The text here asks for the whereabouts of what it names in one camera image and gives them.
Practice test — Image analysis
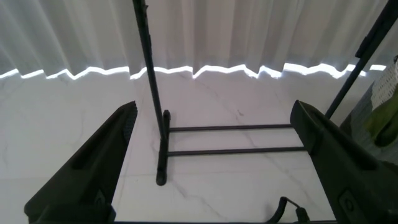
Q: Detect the white laundry basket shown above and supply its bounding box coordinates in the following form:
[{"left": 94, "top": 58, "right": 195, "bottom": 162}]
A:
[{"left": 340, "top": 55, "right": 398, "bottom": 166}]

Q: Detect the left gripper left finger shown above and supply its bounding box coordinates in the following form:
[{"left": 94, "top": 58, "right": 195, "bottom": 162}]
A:
[{"left": 24, "top": 100, "right": 139, "bottom": 223}]

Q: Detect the black clothes rack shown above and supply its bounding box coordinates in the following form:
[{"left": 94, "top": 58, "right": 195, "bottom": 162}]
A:
[{"left": 132, "top": 0, "right": 398, "bottom": 187}]

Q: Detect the green garment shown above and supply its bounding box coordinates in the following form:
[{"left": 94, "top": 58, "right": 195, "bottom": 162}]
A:
[{"left": 363, "top": 89, "right": 398, "bottom": 149}]

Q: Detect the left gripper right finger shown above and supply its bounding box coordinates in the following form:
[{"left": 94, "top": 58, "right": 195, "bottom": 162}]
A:
[{"left": 290, "top": 100, "right": 398, "bottom": 223}]

